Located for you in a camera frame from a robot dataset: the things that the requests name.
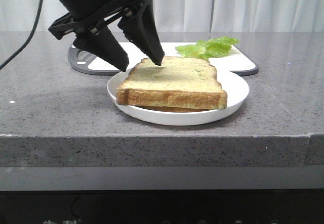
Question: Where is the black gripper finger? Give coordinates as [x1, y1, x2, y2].
[73, 27, 129, 72]
[118, 0, 165, 66]

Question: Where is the toasted bread slice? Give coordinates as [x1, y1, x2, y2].
[116, 56, 227, 110]
[137, 106, 209, 113]

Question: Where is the green lettuce leaf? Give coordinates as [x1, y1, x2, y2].
[175, 36, 239, 60]

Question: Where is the white curtain backdrop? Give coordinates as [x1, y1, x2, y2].
[1, 0, 323, 32]

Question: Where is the white round plate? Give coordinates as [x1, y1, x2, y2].
[107, 70, 250, 126]

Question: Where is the black cable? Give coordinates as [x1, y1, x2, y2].
[0, 0, 49, 70]

